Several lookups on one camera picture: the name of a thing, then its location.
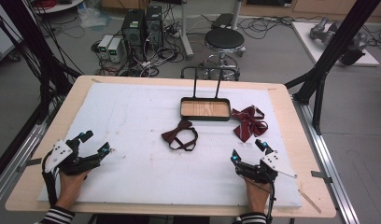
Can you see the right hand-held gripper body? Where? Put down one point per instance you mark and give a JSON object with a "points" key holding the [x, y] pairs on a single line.
{"points": [[272, 161]]}

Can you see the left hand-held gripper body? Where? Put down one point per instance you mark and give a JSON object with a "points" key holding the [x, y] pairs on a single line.
{"points": [[59, 152]]}

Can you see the red striped bow tie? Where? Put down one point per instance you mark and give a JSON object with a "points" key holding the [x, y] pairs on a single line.
{"points": [[248, 124]]}

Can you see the black rack with wooden tray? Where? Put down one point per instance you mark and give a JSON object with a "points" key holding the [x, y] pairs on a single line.
{"points": [[205, 109]]}

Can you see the dark maroon bow tie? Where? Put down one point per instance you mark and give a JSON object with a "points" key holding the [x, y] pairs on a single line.
{"points": [[179, 128]]}

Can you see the person's left hand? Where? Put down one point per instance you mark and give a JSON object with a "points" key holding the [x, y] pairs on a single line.
{"points": [[68, 189]]}

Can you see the person's right hand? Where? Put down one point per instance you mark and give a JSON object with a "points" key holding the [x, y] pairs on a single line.
{"points": [[257, 197]]}

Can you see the white foam mat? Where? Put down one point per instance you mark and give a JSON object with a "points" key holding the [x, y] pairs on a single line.
{"points": [[132, 124]]}

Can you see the white power supply unit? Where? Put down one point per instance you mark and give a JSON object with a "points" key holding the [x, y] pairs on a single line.
{"points": [[104, 45], [115, 49]]}

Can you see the black round stool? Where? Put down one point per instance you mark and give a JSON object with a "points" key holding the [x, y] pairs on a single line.
{"points": [[224, 39]]}

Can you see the white floor board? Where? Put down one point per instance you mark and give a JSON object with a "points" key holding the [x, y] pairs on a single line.
{"points": [[307, 40]]}

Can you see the black computer tower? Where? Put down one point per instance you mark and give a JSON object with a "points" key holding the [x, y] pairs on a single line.
{"points": [[153, 25], [133, 31]]}

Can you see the grey robot parts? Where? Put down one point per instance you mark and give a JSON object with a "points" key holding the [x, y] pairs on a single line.
{"points": [[325, 31]]}

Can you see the flat black box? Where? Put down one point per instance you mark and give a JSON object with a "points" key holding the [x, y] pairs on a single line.
{"points": [[222, 21]]}

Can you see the aluminium side rail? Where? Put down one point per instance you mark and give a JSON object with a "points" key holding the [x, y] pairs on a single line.
{"points": [[328, 155], [14, 161]]}

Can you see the black frame post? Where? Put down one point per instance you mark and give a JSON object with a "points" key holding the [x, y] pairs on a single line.
{"points": [[338, 43], [26, 34]]}

